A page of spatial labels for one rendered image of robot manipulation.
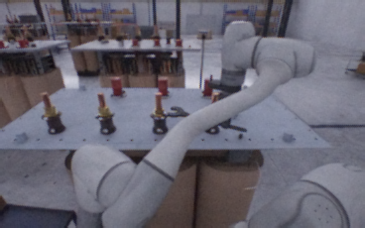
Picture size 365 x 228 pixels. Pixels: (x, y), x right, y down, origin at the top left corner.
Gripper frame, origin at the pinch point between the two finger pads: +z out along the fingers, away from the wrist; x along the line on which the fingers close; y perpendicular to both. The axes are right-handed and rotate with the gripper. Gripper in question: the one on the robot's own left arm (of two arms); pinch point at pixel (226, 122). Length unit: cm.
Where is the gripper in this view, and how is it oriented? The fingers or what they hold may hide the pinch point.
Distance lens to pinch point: 79.8
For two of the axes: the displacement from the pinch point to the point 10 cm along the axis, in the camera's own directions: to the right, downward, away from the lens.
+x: 4.6, -4.2, 7.8
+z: -0.1, 8.8, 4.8
